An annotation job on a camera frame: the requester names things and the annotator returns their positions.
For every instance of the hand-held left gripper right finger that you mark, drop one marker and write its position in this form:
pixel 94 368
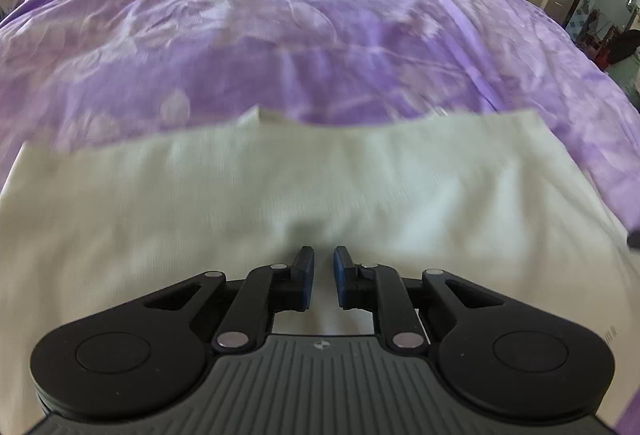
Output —
pixel 343 282

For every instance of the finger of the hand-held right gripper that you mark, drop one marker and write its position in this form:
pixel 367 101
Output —
pixel 634 238

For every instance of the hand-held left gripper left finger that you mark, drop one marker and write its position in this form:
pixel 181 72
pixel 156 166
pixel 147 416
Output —
pixel 305 282

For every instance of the pale green cloth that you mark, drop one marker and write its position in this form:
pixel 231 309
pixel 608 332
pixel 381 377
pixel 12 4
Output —
pixel 250 205

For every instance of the dark round chair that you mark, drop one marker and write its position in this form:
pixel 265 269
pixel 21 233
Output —
pixel 624 51

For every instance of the purple bed sheet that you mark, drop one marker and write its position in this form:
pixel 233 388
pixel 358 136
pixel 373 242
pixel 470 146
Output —
pixel 300 25

